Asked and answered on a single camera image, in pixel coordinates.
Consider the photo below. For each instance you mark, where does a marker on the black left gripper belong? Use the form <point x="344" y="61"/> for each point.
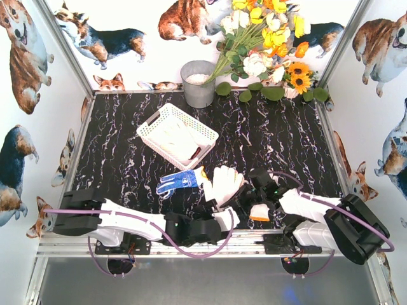
<point x="210" y="210"/>

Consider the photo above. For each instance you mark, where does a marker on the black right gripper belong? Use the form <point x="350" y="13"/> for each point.
<point x="243" y="195"/>

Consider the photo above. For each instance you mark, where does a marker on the yellow dotted white glove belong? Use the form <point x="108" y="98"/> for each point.
<point x="225" y="184"/>

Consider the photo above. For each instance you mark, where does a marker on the white glove orange cuff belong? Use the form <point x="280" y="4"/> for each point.
<point x="259" y="213"/>

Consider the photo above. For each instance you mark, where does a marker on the blue dotted white glove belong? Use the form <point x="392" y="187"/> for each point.
<point x="180" y="180"/>

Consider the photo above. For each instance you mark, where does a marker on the cream knit glove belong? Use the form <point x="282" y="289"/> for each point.
<point x="177" y="141"/>

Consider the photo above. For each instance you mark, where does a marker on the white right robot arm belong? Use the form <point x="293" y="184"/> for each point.
<point x="344" y="225"/>

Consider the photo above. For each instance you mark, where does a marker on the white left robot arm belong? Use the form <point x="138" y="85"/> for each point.
<point x="86" y="212"/>

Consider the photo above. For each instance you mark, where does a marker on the white perforated storage basket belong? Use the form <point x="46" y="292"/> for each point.
<point x="150" y="131"/>

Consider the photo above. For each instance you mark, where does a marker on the grey metal bucket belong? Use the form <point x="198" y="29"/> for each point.
<point x="198" y="87"/>

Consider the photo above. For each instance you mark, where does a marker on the artificial flower bouquet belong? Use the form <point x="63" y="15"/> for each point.
<point x="266" y="40"/>

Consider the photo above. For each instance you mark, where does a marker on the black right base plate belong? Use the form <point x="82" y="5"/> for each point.
<point x="282" y="244"/>

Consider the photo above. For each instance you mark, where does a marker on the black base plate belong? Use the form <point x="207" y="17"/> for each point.
<point x="282" y="244"/>
<point x="134" y="245"/>

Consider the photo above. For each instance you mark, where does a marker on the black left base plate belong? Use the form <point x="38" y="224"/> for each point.
<point x="134" y="245"/>

